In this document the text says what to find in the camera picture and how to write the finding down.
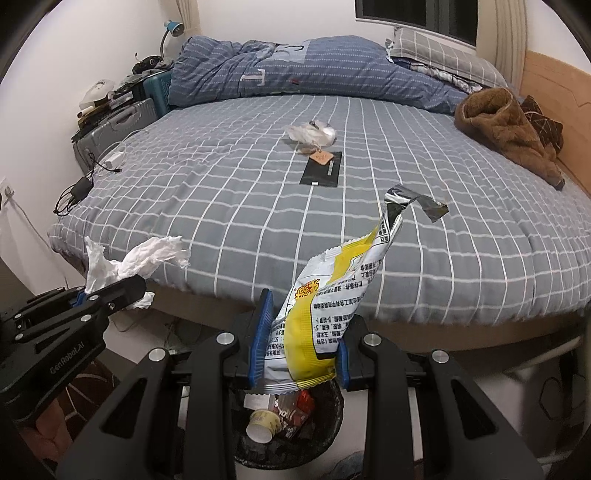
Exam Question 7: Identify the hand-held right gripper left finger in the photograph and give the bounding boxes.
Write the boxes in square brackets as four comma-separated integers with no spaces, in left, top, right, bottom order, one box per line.
[55,288,278,480]

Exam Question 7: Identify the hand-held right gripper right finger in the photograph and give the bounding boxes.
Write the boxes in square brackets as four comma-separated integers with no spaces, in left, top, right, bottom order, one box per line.
[336,314,546,480]

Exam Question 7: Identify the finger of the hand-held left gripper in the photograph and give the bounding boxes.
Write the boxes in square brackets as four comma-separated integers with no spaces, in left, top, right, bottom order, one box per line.
[0,286,88,325]
[14,276,147,343]

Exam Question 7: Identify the white tissue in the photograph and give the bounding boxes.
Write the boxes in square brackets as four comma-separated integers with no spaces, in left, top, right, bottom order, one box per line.
[84,235,191,310]

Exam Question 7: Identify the yellow snack wrapper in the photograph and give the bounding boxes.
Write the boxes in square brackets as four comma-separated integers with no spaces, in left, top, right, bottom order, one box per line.
[263,185,450,394]

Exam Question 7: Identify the black trash bin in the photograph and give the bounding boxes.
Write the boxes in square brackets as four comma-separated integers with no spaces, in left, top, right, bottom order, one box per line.
[233,378,345,470]

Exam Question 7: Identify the yellow paper cup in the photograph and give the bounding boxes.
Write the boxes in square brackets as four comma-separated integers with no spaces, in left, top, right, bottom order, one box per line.
[246,408,283,444]

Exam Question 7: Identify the person's left hand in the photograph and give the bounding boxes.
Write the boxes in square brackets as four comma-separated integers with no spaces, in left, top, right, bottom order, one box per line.
[19,398,70,462]

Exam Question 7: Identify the dark patterned floor mat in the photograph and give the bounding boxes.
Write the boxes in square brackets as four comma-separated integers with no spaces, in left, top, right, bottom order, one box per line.
[58,357,122,418]

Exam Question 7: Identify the black power adapter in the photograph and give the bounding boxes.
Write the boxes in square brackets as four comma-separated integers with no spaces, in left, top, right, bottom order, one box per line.
[68,176,94,202]

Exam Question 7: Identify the grey checked bed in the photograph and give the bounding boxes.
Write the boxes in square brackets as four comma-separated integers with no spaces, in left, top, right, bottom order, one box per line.
[48,95,591,357]

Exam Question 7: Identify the grey suitcase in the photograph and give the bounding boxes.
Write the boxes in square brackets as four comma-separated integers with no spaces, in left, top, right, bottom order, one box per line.
[72,98,156,161]

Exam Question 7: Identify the flat black packet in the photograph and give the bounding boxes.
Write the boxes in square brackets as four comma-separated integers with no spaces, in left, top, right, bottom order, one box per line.
[299,151,345,188]

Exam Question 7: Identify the white rounded object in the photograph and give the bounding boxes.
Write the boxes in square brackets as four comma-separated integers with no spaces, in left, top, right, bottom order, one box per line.
[78,79,117,110]

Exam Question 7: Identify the clear plastic bag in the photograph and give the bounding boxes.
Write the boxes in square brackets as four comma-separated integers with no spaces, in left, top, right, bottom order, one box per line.
[286,122,321,153]

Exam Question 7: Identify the white crumpled plastic wrapper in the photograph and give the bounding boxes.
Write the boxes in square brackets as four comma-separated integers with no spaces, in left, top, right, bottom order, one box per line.
[310,120,339,146]

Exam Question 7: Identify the black clutter pile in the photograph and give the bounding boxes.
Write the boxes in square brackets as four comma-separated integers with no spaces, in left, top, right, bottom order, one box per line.
[132,54,165,75]

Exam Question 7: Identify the blue desk lamp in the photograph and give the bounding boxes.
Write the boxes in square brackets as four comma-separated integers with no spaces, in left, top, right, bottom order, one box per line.
[159,19,186,59]

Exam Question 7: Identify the blue striped duvet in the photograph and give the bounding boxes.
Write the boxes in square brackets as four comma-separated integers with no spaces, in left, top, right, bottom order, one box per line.
[167,34,470,116]

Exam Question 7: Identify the brown fleece garment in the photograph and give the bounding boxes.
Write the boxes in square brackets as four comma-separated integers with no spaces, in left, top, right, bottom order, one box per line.
[454,88,566,190]

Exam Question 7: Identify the dark patterned pillow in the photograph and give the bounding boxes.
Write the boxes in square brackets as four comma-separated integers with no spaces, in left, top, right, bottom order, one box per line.
[416,61,483,93]

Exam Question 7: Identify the brown checked cloth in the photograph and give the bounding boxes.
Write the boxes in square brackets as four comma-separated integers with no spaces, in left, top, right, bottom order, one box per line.
[521,95,565,154]

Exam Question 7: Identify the grey checked pillow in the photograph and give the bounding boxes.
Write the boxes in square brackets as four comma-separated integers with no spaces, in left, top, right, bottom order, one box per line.
[385,27,509,89]

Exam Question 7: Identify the wooden headboard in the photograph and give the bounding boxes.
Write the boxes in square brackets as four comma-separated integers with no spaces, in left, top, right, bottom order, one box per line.
[519,50,591,204]

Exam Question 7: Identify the dark window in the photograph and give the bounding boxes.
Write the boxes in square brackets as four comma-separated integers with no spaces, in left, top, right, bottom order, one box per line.
[355,0,477,48]

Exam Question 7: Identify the beige curtain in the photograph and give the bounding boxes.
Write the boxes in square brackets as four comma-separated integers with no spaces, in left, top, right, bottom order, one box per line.
[475,0,530,88]

